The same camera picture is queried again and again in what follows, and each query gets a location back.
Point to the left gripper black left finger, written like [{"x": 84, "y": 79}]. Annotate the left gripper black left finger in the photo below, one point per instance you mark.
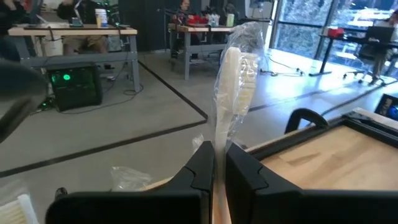
[{"x": 186, "y": 205}]

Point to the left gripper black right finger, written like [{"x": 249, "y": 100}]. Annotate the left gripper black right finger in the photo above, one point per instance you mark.
[{"x": 258, "y": 202}]

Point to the orange toothbrush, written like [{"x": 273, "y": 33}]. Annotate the orange toothbrush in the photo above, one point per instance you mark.
[{"x": 231, "y": 93}]

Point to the black computer with green lights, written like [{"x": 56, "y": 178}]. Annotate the black computer with green lights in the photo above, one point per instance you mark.
[{"x": 77, "y": 90}]

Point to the small black computer coloured lights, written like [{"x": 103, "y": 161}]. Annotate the small black computer coloured lights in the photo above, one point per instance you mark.
[{"x": 387, "y": 107}]

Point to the wooden top desk grey legs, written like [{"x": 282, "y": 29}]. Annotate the wooden top desk grey legs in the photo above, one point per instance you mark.
[
  {"x": 202, "y": 28},
  {"x": 77, "y": 31}
]

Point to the black office chair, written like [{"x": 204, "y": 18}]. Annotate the black office chair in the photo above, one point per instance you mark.
[{"x": 368, "y": 56}]

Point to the light green cup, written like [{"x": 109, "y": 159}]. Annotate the light green cup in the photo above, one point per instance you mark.
[{"x": 230, "y": 20}]

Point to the red box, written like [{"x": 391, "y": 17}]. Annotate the red box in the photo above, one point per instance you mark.
[{"x": 334, "y": 32}]

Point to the person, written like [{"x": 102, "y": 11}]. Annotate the person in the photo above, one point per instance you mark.
[
  {"x": 12, "y": 12},
  {"x": 196, "y": 19},
  {"x": 390, "y": 23},
  {"x": 230, "y": 8},
  {"x": 84, "y": 9}
]

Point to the yellow Lysol wipes canister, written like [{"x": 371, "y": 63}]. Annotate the yellow Lysol wipes canister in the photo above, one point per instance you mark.
[{"x": 101, "y": 18}]

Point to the black laptop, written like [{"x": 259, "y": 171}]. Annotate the black laptop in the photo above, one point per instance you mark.
[{"x": 381, "y": 34}]

